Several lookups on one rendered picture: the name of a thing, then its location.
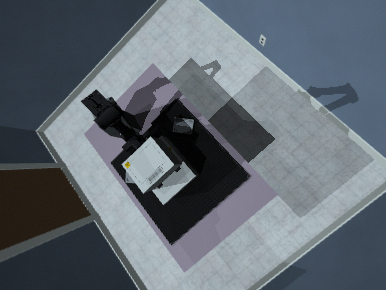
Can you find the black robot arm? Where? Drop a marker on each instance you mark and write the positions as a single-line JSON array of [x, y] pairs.
[[106, 113]]

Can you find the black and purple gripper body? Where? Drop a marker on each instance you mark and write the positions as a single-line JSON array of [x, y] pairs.
[[140, 137]]

